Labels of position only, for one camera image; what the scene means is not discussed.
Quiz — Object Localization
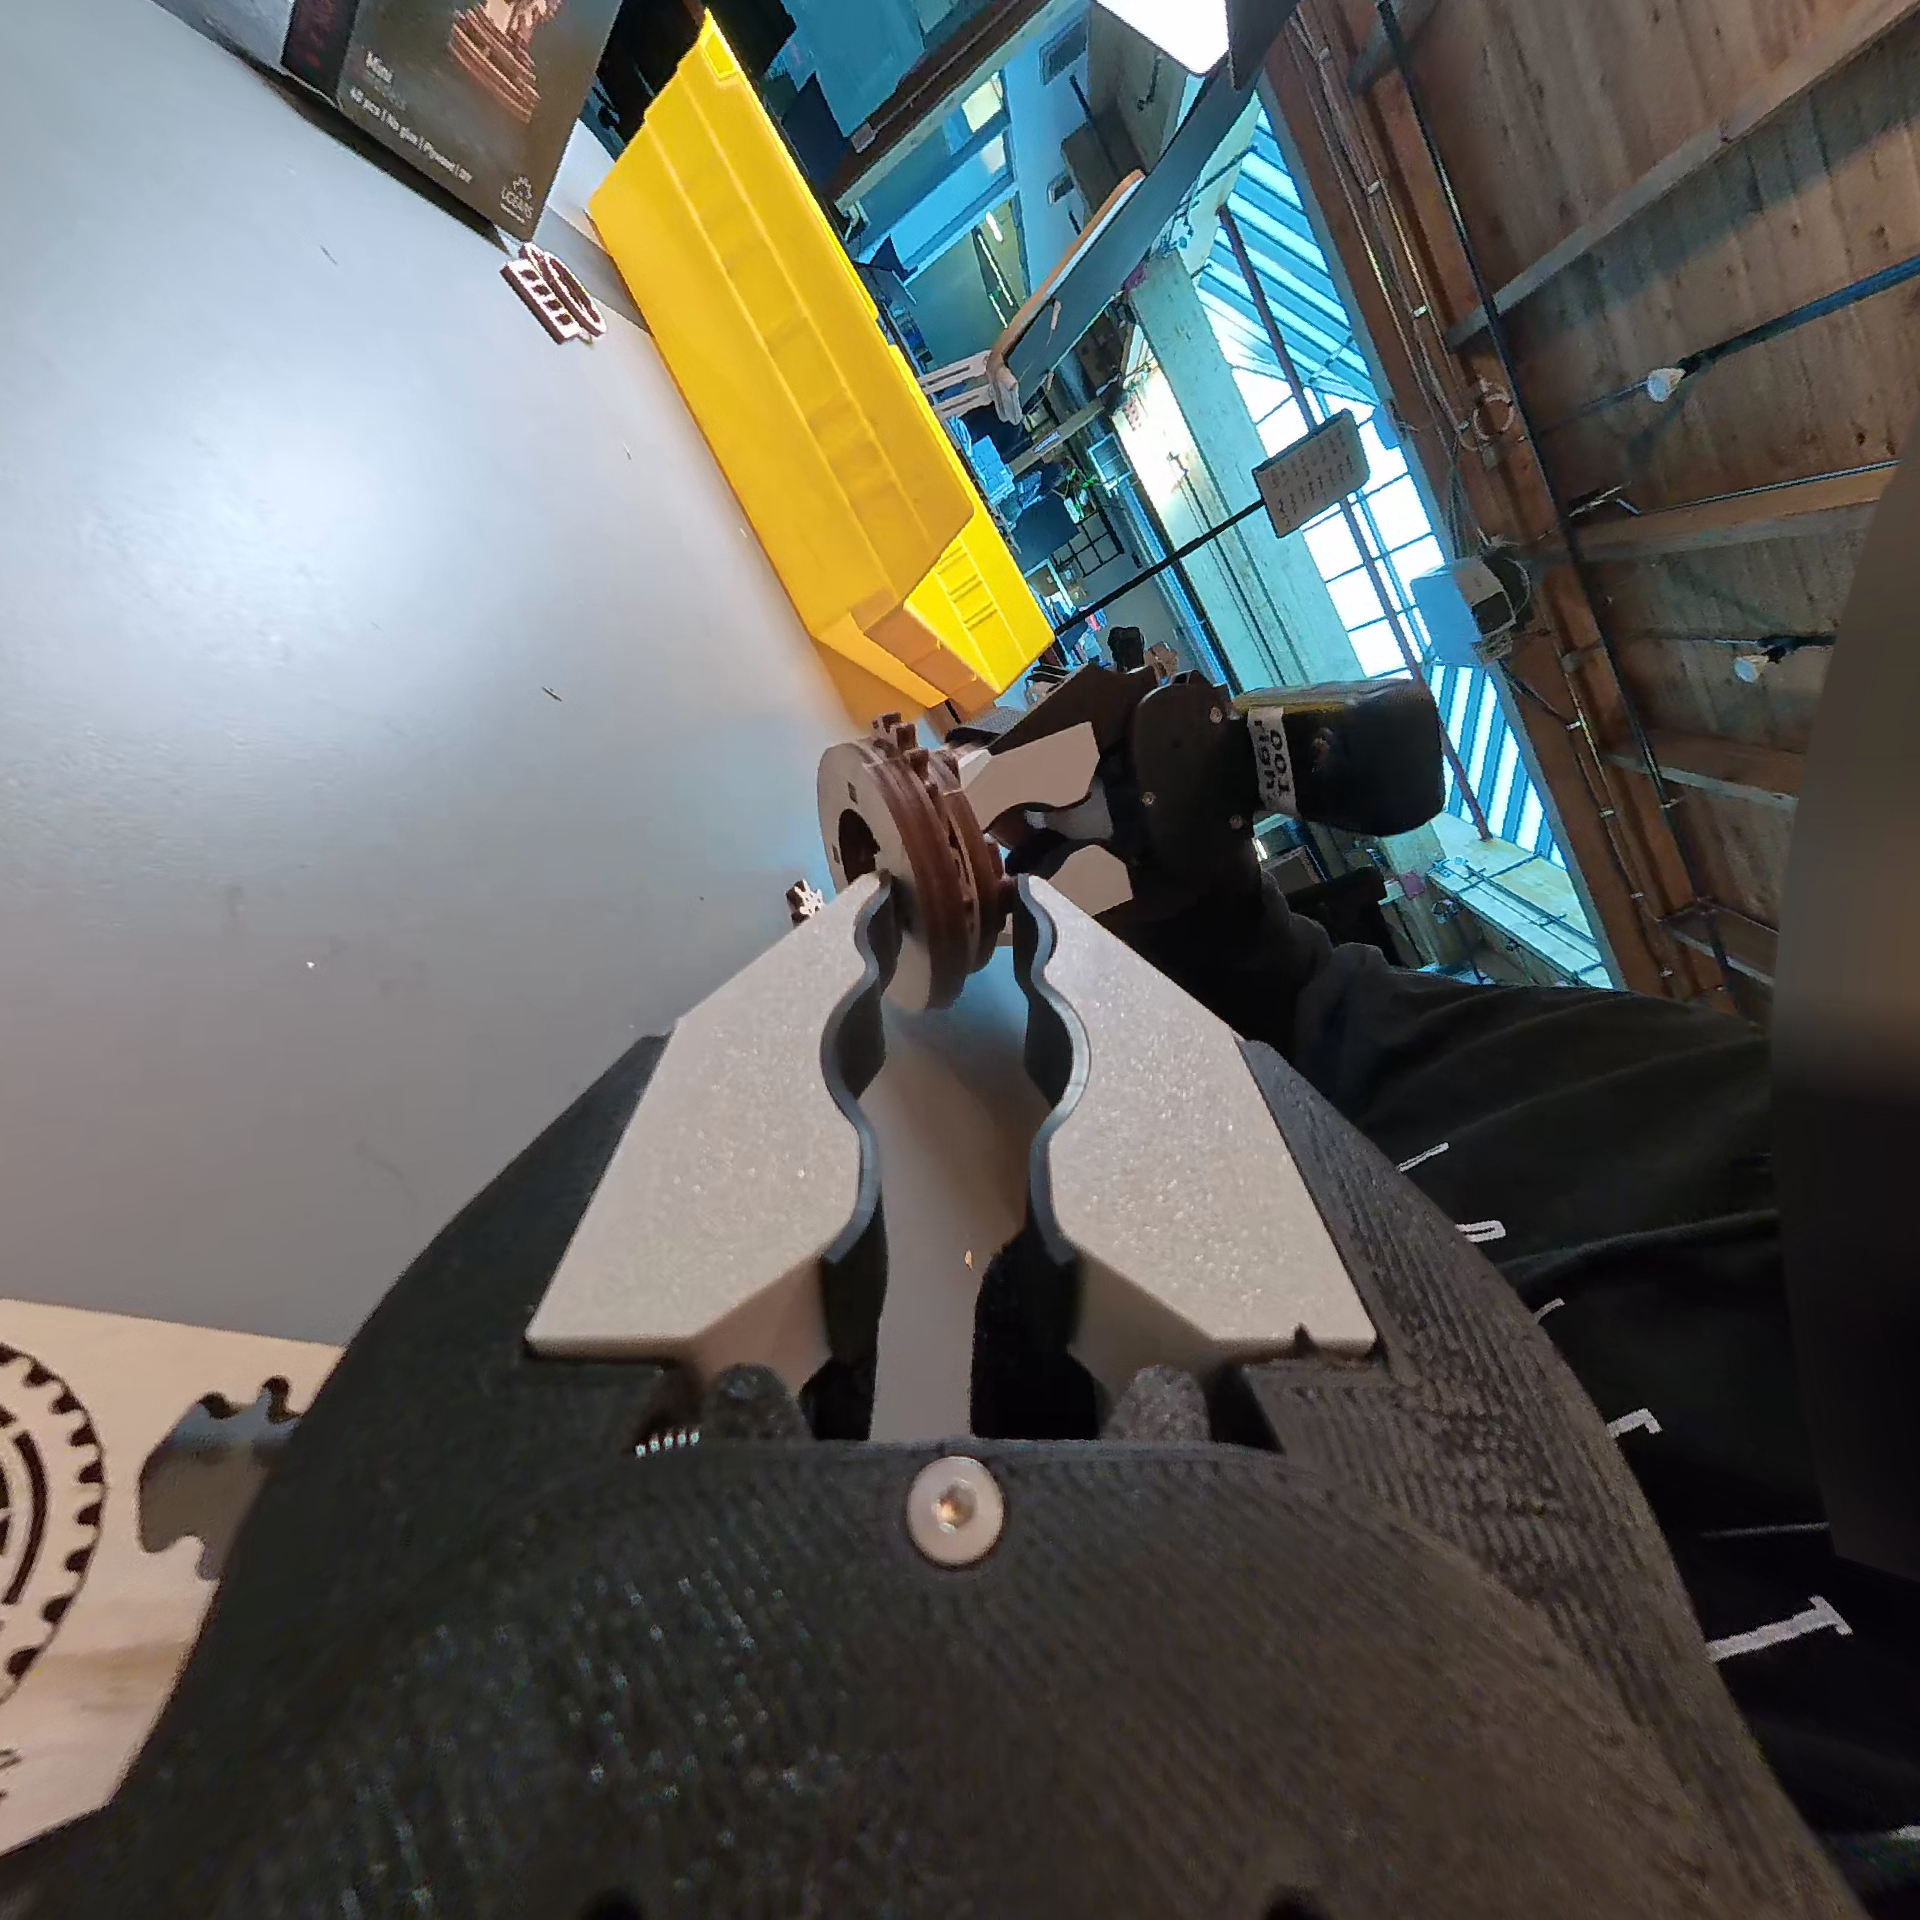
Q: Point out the black product box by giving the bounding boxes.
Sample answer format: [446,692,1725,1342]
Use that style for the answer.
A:
[281,0,625,242]

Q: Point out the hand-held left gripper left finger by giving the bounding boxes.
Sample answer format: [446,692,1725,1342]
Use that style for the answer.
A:
[526,869,916,1385]

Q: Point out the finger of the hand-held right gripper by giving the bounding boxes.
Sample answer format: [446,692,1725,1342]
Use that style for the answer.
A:
[1016,840,1138,916]
[956,723,1106,830]

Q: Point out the person's right forearm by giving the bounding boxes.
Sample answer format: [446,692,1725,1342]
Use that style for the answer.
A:
[1109,862,1518,1158]

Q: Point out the grey junction box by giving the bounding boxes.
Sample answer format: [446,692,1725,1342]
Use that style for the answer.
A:
[1408,552,1535,670]

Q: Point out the round wooden gear model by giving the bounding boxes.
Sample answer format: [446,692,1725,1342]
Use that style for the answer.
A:
[816,710,1009,1012]

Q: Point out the hanging sign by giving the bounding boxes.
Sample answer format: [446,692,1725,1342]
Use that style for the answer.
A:
[1251,405,1376,539]

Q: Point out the yellow plastic bin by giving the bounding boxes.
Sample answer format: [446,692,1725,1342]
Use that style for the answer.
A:
[816,503,1058,723]
[589,12,1003,679]

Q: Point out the large wooden puzzle sheet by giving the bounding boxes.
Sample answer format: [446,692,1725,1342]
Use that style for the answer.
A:
[0,1296,349,1820]

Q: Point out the small slotted wooden piece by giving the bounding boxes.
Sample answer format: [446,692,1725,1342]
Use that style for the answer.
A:
[496,245,603,346]

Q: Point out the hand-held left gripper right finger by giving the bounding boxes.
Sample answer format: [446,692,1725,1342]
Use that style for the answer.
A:
[1011,876,1381,1365]

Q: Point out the beige wooden board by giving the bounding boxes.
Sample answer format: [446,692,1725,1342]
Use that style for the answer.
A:
[988,43,1293,430]

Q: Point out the person's black sweatshirt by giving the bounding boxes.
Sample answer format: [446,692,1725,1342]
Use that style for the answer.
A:
[1319,972,1920,1893]

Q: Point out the grey desk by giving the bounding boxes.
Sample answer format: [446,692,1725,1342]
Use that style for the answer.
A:
[0,0,966,1355]

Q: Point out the black pole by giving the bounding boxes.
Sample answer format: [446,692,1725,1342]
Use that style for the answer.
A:
[1049,500,1281,606]

